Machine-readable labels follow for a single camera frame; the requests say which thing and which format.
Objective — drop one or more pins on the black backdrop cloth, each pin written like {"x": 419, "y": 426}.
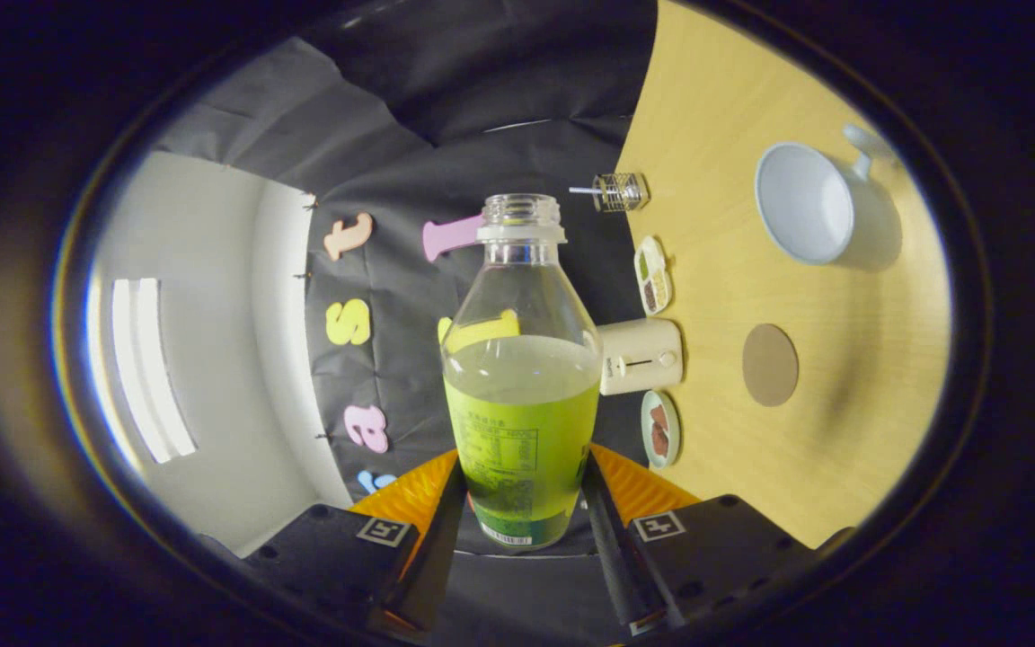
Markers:
{"x": 410, "y": 117}

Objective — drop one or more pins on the brown meat piece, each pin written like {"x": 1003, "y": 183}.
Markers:
{"x": 660, "y": 440}
{"x": 659, "y": 416}

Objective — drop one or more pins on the round brown coaster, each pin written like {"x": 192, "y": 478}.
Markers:
{"x": 770, "y": 365}

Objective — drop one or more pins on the white toaster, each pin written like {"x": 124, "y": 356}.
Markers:
{"x": 639, "y": 358}

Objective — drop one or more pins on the white divided snack tray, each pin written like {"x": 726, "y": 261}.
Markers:
{"x": 652, "y": 274}

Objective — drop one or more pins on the wooden table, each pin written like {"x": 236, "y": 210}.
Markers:
{"x": 841, "y": 431}

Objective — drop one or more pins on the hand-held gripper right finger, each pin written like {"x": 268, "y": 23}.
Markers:
{"x": 607, "y": 566}

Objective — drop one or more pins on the pale grey cup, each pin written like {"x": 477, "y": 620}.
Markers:
{"x": 805, "y": 202}

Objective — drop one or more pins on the ceiling light panel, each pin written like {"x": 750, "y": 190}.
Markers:
{"x": 154, "y": 368}

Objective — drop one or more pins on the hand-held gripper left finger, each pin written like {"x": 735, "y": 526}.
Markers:
{"x": 432, "y": 566}

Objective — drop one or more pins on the pale green plate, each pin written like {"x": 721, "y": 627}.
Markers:
{"x": 646, "y": 429}

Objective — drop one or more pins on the clear juice bottle green label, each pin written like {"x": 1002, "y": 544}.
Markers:
{"x": 522, "y": 422}

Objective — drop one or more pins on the white spoon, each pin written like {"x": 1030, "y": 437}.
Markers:
{"x": 582, "y": 190}

